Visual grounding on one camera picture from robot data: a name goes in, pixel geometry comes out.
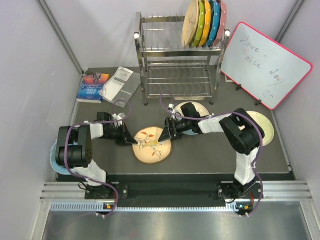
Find steel two-tier dish rack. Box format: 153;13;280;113
134;12;231;106

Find cream green plate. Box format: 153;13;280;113
247;111;275;147

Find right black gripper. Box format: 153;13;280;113
158;118;192;144

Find green polka dot plate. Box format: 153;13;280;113
191;0;205;47

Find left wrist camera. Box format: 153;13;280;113
112;113;126;123

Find purple cable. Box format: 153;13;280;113
64;99;133;218
159;89;266;217

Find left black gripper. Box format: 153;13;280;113
103;122;139;146

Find grey white booklet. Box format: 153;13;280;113
99;67;141;108

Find beige bird plate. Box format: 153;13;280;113
132;126;172;164
181;0;200;48

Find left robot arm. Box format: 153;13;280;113
55;112;138;200

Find pink framed whiteboard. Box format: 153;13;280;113
221;22;313;110

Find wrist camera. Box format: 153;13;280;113
112;113;126;123
167;103;177;117

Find light blue headphones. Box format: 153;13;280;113
49;142;71;176

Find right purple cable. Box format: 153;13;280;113
159;89;266;217

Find yellow polka dot plate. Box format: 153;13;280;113
198;0;212;47

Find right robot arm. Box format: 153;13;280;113
158;102;265;198

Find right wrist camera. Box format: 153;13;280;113
167;103;177;117

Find white blue leaf plate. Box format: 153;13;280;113
175;101;210;136

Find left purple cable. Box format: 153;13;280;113
64;99;133;218

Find pink polka dot plate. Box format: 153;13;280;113
212;0;227;46

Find blue polka dot plate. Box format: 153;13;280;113
206;0;221;48

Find blue orange paperback book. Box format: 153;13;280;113
76;71;110;104

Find grey slotted cable duct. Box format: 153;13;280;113
50;201;249;213

